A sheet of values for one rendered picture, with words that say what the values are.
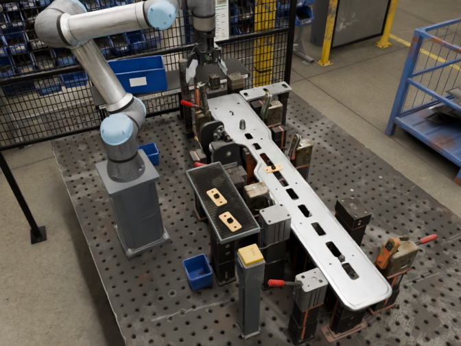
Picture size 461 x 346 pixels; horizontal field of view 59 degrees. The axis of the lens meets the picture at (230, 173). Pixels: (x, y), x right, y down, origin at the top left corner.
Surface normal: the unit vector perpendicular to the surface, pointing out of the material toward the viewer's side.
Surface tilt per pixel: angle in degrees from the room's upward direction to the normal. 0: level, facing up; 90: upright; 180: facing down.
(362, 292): 0
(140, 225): 90
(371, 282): 0
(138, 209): 90
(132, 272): 0
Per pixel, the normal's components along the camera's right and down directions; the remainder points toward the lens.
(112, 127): -0.03, -0.65
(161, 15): -0.09, 0.66
